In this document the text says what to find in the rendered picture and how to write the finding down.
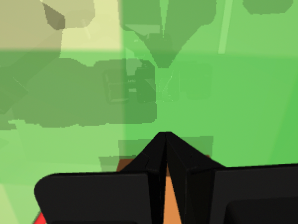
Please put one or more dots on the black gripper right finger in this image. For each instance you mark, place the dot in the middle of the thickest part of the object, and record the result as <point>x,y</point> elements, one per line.
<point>203,187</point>

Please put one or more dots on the red bar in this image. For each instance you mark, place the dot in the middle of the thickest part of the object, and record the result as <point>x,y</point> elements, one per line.
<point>40,219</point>

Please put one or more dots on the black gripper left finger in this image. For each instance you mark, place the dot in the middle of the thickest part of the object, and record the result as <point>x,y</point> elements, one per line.
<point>136,193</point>

